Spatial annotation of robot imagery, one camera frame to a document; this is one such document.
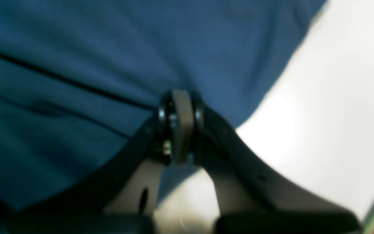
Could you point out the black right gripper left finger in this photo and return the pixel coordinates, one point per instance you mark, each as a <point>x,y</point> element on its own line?
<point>120,197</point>

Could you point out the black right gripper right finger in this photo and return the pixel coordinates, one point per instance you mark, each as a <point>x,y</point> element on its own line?
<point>252,197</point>

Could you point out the dark blue t-shirt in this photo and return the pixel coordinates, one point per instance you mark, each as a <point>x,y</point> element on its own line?
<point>79,77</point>

